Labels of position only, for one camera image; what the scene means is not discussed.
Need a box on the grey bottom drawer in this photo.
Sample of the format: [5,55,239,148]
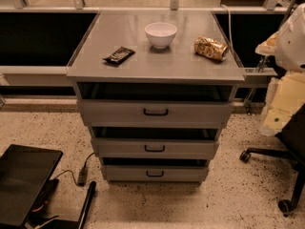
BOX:
[101,165,209,182]

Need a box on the black pole on floor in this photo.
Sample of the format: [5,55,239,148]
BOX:
[77,181,96,229]

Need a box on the grey drawer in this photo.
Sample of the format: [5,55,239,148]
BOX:
[101,165,209,182]
[77,99,232,129]
[91,138,219,159]

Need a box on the white cable at cabinet side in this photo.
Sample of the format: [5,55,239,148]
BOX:
[220,4,236,57]

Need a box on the white ceramic bowl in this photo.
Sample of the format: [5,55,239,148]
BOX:
[145,22,177,49]

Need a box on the metal clamp rod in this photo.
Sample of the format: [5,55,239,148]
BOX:
[243,0,303,115]

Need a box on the grey metal drawer cabinet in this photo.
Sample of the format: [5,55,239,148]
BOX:
[68,10,244,168]

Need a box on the crushed gold soda can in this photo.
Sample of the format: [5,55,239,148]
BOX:
[193,35,228,61]

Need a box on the black candy bar wrapper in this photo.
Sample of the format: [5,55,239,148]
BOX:
[105,47,135,64]

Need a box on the grey top drawer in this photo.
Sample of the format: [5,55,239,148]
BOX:
[77,99,232,129]

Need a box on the black office chair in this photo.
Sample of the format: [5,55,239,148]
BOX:
[239,104,305,215]

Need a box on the grey power adapter with cable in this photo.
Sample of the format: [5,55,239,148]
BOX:
[54,153,93,187]

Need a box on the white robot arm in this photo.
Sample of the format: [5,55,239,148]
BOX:
[255,4,305,136]

